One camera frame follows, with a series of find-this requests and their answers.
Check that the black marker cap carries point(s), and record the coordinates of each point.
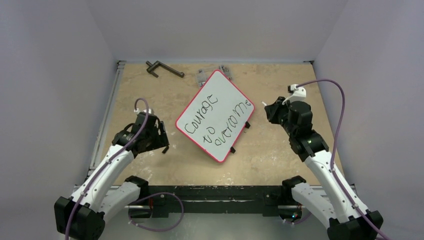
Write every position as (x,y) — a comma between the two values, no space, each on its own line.
(164,151)

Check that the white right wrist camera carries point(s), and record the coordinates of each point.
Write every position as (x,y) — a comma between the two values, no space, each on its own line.
(296,93)

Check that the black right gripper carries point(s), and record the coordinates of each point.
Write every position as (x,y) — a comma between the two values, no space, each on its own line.
(274,110)

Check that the black metal crank handle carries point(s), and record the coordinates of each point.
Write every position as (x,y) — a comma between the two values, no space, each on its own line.
(157,64)

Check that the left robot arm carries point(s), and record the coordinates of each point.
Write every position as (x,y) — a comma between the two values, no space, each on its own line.
(84,214)

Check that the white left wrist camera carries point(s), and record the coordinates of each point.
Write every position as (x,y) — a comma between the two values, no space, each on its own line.
(148,111)

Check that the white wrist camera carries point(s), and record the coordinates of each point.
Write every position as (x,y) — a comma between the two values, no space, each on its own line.
(148,111)
(296,93)

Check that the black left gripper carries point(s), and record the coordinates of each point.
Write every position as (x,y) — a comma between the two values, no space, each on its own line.
(156,144)

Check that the aluminium frame rail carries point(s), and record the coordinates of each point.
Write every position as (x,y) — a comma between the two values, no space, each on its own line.
(96,156)

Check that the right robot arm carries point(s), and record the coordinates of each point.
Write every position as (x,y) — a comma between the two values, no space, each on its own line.
(341,212)

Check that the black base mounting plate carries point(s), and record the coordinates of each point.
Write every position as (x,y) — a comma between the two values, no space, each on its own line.
(266,200)

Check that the red framed whiteboard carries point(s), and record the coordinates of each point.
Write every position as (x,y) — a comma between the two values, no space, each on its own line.
(216,116)

